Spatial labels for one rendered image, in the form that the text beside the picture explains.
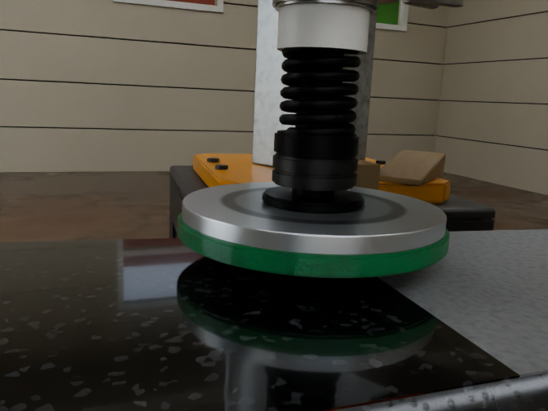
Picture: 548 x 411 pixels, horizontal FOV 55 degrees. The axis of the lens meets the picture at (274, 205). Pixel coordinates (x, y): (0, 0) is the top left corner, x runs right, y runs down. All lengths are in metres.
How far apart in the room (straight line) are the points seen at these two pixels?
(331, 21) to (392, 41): 7.23
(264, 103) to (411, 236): 0.88
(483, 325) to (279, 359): 0.14
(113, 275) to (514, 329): 0.27
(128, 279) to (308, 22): 0.22
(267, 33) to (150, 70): 5.27
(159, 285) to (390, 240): 0.16
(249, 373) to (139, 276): 0.16
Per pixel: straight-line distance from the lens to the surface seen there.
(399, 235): 0.36
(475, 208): 1.11
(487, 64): 7.44
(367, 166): 0.92
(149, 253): 0.45
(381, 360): 0.29
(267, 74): 1.21
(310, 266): 0.34
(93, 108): 6.40
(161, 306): 0.35
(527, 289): 0.44
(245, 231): 0.35
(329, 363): 0.28
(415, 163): 1.16
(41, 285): 0.39
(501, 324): 0.36
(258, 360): 0.28
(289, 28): 0.41
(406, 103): 7.76
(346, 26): 0.41
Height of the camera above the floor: 0.93
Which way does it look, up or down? 12 degrees down
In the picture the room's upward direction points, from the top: 3 degrees clockwise
